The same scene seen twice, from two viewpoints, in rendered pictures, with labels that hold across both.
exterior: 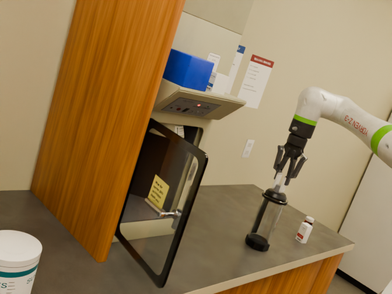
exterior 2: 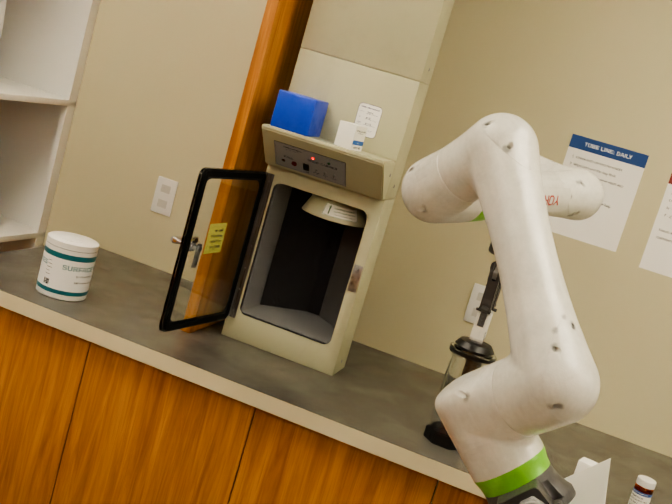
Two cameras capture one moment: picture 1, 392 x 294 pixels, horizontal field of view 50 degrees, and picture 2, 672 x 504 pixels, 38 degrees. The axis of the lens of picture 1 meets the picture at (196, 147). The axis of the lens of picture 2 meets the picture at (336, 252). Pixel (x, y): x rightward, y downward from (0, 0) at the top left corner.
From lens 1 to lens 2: 2.16 m
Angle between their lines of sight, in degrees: 62
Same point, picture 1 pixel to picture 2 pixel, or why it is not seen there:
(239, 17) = (408, 56)
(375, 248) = not seen: outside the picture
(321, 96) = not seen: hidden behind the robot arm
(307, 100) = not seen: hidden behind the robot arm
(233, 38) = (401, 85)
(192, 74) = (283, 111)
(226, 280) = (284, 400)
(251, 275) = (340, 425)
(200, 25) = (340, 67)
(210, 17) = (356, 56)
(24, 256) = (65, 241)
